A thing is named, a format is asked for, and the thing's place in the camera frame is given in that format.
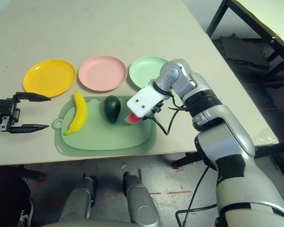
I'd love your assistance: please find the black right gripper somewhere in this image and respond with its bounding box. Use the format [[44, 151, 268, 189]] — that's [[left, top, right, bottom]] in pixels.
[[145, 100, 164, 119]]

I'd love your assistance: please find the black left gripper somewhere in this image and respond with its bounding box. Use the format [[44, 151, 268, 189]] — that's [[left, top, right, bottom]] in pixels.
[[0, 92, 52, 135]]

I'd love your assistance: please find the red watermelon slice toy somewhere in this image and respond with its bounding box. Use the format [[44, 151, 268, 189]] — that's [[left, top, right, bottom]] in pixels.
[[124, 113, 144, 125]]

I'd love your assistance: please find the dark green toy avocado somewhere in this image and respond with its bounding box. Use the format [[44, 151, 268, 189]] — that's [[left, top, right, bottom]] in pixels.
[[103, 95, 121, 124]]

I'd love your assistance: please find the yellow toy banana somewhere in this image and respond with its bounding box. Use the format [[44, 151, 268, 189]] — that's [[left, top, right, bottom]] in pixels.
[[63, 91, 88, 137]]

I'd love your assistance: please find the yellow plastic plate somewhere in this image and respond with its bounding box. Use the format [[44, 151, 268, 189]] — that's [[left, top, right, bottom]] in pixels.
[[23, 59, 76, 98]]

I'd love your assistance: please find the mint green plastic plate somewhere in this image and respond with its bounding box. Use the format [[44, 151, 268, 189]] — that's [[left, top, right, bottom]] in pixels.
[[128, 56, 169, 92]]

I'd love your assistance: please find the green cutting board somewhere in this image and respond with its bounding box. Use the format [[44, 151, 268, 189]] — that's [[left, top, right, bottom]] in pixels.
[[52, 95, 158, 157]]

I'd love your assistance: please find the pink plastic plate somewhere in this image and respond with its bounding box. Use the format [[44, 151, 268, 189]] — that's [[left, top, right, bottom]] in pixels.
[[78, 55, 128, 93]]

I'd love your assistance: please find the silver right robot leg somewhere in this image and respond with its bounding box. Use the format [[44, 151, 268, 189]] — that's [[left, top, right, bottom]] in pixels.
[[123, 171, 161, 225]]

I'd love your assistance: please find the silver robot leg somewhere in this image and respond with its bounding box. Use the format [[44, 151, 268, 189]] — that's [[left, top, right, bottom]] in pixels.
[[59, 176, 97, 223], [123, 171, 161, 225]]

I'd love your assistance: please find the silver left robot leg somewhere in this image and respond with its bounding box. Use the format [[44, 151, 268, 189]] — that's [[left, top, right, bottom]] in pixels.
[[59, 176, 97, 223]]

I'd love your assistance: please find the black white sneaker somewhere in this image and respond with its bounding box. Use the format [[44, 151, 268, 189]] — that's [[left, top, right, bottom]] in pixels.
[[18, 198, 35, 227]]

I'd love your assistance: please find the dark rough floor mat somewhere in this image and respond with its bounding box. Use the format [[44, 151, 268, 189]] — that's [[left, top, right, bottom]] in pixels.
[[214, 34, 270, 69]]

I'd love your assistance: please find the clear plastic bag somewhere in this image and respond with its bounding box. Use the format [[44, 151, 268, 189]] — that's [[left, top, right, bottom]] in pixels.
[[252, 127, 279, 145]]

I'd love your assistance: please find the grey robot torso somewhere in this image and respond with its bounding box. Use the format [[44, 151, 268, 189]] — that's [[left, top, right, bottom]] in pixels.
[[41, 219, 161, 227]]

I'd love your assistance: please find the black framed side table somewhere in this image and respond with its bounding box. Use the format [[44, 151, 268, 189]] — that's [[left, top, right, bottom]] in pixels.
[[206, 0, 284, 79]]

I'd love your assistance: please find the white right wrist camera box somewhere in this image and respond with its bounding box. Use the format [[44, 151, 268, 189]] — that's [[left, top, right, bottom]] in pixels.
[[126, 85, 168, 118]]

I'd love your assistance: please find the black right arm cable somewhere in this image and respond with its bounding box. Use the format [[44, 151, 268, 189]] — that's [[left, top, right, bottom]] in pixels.
[[142, 94, 220, 227]]

